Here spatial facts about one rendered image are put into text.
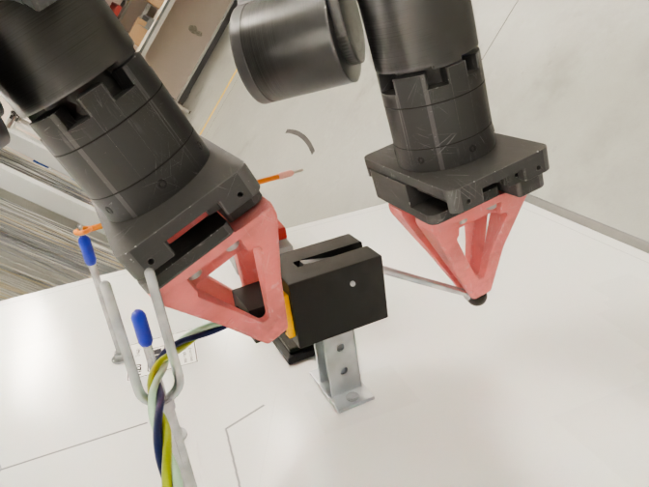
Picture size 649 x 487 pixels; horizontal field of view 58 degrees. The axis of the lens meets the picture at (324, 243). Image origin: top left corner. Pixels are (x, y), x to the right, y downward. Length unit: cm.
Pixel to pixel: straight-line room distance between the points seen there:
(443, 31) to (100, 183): 18
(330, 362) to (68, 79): 21
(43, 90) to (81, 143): 2
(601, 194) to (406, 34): 154
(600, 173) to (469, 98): 155
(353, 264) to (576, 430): 14
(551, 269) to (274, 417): 26
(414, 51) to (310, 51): 5
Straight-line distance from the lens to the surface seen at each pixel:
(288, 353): 41
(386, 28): 31
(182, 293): 27
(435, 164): 33
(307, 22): 32
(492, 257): 38
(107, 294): 23
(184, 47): 854
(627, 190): 178
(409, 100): 32
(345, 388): 37
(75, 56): 25
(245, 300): 32
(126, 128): 25
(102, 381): 45
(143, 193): 26
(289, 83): 34
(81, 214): 105
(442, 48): 31
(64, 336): 53
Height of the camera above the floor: 129
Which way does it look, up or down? 27 degrees down
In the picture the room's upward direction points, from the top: 62 degrees counter-clockwise
